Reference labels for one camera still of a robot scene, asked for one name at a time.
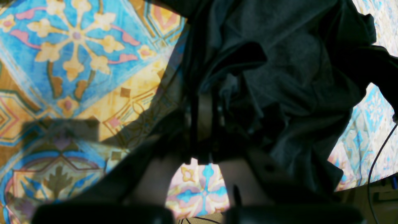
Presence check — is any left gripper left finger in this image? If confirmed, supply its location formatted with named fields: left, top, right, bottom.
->
left=31, top=94, right=215, bottom=224

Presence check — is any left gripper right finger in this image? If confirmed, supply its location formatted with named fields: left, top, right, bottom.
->
left=211, top=94, right=364, bottom=224

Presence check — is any black t-shirt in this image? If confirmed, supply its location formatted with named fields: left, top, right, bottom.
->
left=157, top=0, right=397, bottom=194

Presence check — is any patterned tablecloth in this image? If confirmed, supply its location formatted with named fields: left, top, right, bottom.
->
left=0, top=0, right=397, bottom=224

